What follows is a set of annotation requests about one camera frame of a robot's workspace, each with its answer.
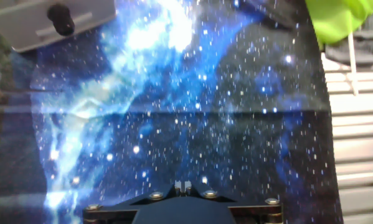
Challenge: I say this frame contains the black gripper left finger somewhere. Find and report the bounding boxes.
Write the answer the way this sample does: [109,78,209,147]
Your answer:
[83,182,182,224]

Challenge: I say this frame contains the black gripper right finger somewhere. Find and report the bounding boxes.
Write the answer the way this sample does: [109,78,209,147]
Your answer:
[183,182,283,224]

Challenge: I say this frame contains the black drawer knob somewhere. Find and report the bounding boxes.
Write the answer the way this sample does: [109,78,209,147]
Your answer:
[47,3,75,37]

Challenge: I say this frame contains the white plastic drawer cabinet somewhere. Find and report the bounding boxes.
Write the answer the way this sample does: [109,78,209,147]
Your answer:
[0,0,117,53]

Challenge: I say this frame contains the galaxy and forest print cloth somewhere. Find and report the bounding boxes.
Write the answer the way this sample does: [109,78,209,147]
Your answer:
[0,0,344,224]

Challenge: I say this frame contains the thin white stick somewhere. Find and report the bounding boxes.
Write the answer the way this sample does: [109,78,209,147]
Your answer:
[347,30,360,96]

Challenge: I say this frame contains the dark grey cloth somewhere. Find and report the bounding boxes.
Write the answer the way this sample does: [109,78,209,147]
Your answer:
[324,9,373,66]

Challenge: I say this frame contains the bright green cloth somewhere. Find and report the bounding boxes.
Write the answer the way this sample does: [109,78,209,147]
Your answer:
[304,0,373,47]

